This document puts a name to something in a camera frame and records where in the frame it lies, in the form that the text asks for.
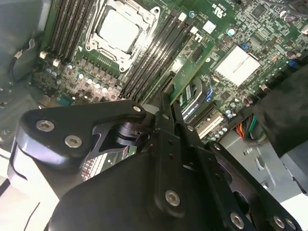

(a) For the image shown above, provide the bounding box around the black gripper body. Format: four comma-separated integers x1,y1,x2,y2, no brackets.
49,152,228,231

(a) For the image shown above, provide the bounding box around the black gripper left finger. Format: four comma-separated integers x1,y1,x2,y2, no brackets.
18,92,192,218

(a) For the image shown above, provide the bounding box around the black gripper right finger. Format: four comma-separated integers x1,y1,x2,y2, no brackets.
172,102,303,231

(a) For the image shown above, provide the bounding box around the green RAM stick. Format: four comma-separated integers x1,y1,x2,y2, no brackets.
168,40,215,103

